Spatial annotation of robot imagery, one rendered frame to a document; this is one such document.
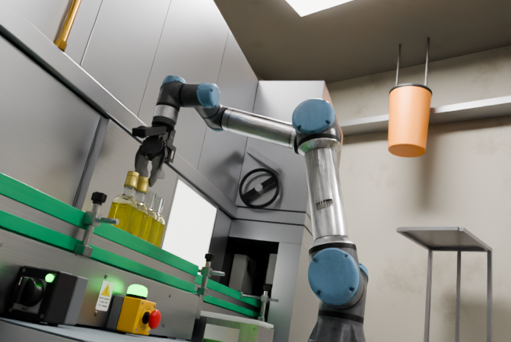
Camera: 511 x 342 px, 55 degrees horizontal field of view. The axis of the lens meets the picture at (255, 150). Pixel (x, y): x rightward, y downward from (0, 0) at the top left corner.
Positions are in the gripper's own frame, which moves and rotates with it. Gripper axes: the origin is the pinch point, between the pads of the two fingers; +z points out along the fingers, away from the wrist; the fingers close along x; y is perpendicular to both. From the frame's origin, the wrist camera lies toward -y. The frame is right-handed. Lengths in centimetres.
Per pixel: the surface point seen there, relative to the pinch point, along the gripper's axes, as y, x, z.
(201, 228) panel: 70, 14, -3
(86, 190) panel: -7.9, 12.6, 6.4
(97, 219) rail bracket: -36.9, -17.1, 20.4
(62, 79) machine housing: -28.1, 13.7, -17.7
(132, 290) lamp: -21.4, -19.2, 31.9
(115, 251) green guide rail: -23.4, -13.6, 24.4
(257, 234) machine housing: 107, 2, -11
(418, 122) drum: 281, -60, -158
